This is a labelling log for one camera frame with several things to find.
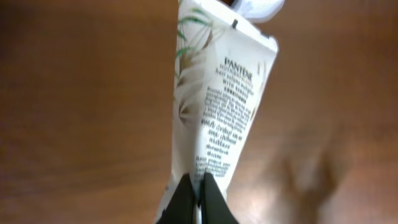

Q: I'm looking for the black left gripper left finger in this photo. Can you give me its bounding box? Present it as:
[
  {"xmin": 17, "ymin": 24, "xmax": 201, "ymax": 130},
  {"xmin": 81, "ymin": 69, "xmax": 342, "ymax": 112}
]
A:
[{"xmin": 156, "ymin": 173, "xmax": 199, "ymax": 224}]

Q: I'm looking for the white Pantene tube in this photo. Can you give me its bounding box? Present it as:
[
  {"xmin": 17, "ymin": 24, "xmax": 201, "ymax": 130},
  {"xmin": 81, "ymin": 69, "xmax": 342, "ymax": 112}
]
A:
[{"xmin": 155, "ymin": 0, "xmax": 279, "ymax": 223}]

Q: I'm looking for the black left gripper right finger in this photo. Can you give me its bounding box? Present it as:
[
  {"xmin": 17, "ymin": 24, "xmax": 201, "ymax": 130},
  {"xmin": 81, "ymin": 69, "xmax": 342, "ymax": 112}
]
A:
[{"xmin": 200, "ymin": 172, "xmax": 239, "ymax": 224}]

